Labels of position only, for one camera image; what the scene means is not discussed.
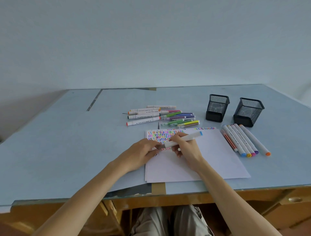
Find person's right hand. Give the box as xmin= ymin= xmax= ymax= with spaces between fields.
xmin=169 ymin=131 xmax=205 ymax=174

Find person's left hand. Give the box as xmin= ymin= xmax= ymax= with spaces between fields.
xmin=114 ymin=138 xmax=163 ymax=174

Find white marker with blue cap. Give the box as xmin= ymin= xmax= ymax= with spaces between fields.
xmin=222 ymin=125 xmax=247 ymax=157
xmin=161 ymin=131 xmax=203 ymax=149

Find white paper sheet with scribbles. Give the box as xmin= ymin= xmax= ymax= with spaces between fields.
xmin=145 ymin=127 xmax=217 ymax=182
xmin=146 ymin=129 xmax=251 ymax=183

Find person's left forearm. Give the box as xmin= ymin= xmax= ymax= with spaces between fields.
xmin=34 ymin=161 xmax=127 ymax=236

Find person's right forearm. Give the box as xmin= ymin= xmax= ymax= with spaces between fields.
xmin=196 ymin=162 xmax=283 ymax=236

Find white marker with red cap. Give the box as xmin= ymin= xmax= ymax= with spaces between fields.
xmin=126 ymin=116 xmax=162 ymax=126

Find brown tape strip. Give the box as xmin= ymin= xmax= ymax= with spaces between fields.
xmin=152 ymin=182 xmax=167 ymax=195

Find white marker with green cap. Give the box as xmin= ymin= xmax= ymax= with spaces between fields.
xmin=127 ymin=112 xmax=161 ymax=120

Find white marker with orange cap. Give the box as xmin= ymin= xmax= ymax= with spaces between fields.
xmin=239 ymin=124 xmax=271 ymax=156
xmin=128 ymin=110 xmax=170 ymax=116

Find pile of thin coloured pens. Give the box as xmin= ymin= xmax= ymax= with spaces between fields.
xmin=160 ymin=110 xmax=200 ymax=129

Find white marker with yellow cap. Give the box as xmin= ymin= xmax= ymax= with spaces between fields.
xmin=227 ymin=125 xmax=252 ymax=158
xmin=129 ymin=107 xmax=161 ymax=112

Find person's grey trousers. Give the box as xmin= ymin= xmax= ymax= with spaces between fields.
xmin=130 ymin=205 xmax=215 ymax=236

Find thin red pen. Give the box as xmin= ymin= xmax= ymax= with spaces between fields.
xmin=220 ymin=129 xmax=238 ymax=152

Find black mesh pen holder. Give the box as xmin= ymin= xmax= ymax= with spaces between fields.
xmin=233 ymin=97 xmax=265 ymax=128
xmin=206 ymin=94 xmax=230 ymax=123

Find white marker with pink cap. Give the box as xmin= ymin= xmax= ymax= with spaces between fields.
xmin=230 ymin=124 xmax=256 ymax=156

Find white marker with purple cap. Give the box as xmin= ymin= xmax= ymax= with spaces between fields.
xmin=234 ymin=124 xmax=259 ymax=155

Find wooden drawer with round pull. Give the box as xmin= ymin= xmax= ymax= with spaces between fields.
xmin=262 ymin=187 xmax=311 ymax=230

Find wooden desk frame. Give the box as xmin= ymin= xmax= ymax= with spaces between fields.
xmin=0 ymin=185 xmax=311 ymax=236

